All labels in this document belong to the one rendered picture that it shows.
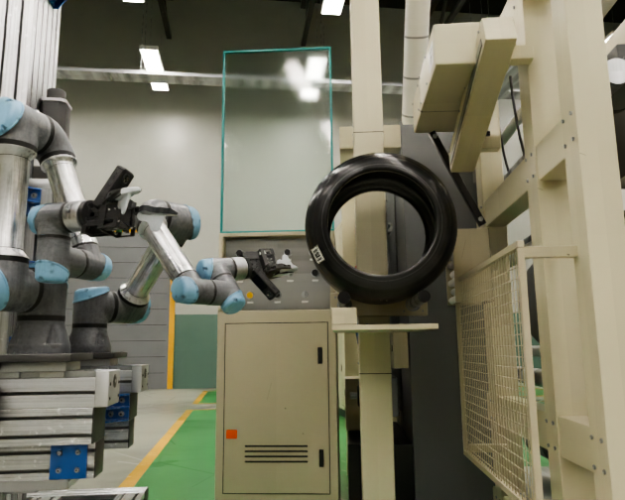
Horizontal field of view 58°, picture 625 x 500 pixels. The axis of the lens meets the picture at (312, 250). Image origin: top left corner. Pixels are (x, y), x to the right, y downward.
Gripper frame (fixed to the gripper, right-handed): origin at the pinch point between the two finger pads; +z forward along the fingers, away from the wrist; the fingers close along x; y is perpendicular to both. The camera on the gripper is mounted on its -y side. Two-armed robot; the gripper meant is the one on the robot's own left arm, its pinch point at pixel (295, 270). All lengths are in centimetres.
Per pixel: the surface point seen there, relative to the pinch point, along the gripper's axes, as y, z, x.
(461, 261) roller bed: -7, 74, -12
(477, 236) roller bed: 1, 81, -19
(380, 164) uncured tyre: 28, 33, -26
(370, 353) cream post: -27, 46, 27
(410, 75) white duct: 101, 108, -7
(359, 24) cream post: 110, 65, -22
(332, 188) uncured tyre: 25.5, 18.7, -12.8
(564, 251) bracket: -33, 30, -73
